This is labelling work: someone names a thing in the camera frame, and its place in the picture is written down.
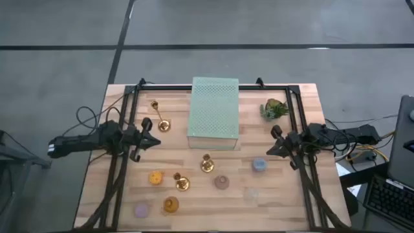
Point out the small green succulent plant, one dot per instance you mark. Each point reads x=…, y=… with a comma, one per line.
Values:
x=273, y=109

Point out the blue patterned candle tin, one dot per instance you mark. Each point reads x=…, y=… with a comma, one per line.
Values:
x=259, y=164

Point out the orange patterned candle tin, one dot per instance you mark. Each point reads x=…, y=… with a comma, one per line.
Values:
x=156, y=178

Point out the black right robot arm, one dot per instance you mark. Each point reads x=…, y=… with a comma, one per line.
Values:
x=355, y=134

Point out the short gold candlestick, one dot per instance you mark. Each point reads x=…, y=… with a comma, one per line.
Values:
x=207, y=166

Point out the tall gold candlestick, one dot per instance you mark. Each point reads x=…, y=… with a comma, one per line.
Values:
x=164, y=125

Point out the dark grey laptop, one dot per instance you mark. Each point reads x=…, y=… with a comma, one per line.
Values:
x=402, y=161

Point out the amber ribbed glass candle holder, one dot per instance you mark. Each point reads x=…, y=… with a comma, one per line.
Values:
x=170, y=204

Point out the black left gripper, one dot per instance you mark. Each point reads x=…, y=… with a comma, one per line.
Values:
x=132, y=139

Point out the pink candle tin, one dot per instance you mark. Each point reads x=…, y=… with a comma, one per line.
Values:
x=141, y=210

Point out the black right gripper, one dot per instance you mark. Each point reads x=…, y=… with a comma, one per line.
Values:
x=291, y=145

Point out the black power box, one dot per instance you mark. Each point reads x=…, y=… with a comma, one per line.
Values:
x=363, y=157

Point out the grey metal cart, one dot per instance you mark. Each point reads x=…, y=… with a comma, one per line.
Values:
x=32, y=160

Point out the clear ribbed glass candle holder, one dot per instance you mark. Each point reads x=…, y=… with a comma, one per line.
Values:
x=251, y=195

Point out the mint green perforated metal shelf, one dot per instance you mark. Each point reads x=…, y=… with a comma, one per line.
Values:
x=213, y=110

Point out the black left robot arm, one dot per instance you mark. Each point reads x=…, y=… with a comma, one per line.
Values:
x=77, y=144

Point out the white paper sheet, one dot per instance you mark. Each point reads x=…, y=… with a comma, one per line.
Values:
x=341, y=170
x=354, y=190

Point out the pink ribbed glass candle holder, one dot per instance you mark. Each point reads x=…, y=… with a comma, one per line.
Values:
x=221, y=182

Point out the black side desk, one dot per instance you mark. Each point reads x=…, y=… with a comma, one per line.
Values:
x=365, y=176

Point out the black keyboard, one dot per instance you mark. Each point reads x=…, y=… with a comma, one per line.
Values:
x=391, y=197

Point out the medium gold candlestick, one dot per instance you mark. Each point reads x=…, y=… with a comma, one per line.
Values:
x=182, y=184

